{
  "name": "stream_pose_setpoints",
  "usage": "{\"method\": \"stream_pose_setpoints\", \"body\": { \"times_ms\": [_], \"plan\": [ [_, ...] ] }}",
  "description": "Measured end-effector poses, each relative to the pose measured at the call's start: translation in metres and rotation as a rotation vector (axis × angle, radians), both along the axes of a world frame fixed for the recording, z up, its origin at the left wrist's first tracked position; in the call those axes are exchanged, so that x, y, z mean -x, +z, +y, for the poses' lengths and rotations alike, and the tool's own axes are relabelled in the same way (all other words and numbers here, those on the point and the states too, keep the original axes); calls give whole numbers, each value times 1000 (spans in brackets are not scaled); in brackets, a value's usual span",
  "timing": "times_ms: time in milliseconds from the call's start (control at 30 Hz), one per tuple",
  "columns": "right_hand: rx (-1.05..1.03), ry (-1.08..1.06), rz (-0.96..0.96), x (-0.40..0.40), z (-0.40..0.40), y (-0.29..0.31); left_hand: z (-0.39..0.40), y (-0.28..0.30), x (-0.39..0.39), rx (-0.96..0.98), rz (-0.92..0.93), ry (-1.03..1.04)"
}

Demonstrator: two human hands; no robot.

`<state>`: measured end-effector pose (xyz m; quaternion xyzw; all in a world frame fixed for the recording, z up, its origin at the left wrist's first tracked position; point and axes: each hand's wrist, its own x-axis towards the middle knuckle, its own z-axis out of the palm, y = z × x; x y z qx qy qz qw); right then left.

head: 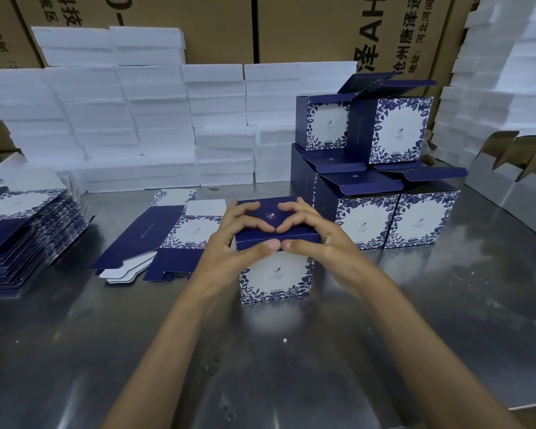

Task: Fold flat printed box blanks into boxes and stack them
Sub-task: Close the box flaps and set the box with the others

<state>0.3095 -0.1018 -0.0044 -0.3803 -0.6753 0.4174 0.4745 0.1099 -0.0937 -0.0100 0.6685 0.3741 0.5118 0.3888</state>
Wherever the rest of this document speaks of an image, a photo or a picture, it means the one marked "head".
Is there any person's left hand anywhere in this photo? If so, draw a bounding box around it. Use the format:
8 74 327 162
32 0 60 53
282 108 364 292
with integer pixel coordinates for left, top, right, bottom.
196 200 281 303

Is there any person's right hand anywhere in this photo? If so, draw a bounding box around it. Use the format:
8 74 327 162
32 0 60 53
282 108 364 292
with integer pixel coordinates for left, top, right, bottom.
275 196 379 301

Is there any blue floral gift box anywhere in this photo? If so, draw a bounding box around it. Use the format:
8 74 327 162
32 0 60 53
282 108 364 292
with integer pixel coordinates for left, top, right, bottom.
294 72 403 152
290 143 368 206
348 79 437 165
314 171 406 251
383 166 469 250
233 196 322 305

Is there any person's left forearm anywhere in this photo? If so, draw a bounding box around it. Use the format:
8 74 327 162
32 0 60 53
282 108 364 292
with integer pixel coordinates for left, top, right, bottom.
100 281 234 429

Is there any person's right forearm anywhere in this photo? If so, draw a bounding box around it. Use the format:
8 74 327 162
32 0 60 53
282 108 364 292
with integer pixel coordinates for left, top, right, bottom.
352 272 526 429

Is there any open blue floral gift box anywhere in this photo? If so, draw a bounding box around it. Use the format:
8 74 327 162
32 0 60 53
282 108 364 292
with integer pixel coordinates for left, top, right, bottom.
383 166 469 250
290 143 368 206
314 171 406 251
348 79 437 165
294 72 403 152

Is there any flat unfolded blue floral box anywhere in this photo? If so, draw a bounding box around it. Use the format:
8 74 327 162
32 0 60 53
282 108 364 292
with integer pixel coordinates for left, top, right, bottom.
89 188 227 283

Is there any flat white box blank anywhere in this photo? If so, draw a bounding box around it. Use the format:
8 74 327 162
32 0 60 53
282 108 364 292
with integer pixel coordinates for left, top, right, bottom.
98 251 158 285

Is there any white corrugated open carton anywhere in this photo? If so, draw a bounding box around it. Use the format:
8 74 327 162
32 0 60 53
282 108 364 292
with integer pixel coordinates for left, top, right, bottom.
464 130 525 208
500 135 536 245

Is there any brown printed cardboard carton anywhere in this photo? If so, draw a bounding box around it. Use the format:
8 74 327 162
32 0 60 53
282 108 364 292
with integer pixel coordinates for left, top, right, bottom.
0 0 43 70
255 0 457 87
11 0 256 67

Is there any stack of flat blue cartons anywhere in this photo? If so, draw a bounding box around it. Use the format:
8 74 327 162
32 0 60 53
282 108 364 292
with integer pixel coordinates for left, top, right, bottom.
0 165 91 300

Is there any tall pile of white foam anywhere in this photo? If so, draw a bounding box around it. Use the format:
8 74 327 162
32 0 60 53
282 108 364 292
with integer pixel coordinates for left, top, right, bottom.
429 0 536 170

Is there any wall of white foam blocks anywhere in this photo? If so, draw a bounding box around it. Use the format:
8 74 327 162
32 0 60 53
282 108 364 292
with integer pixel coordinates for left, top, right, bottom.
0 26 359 193

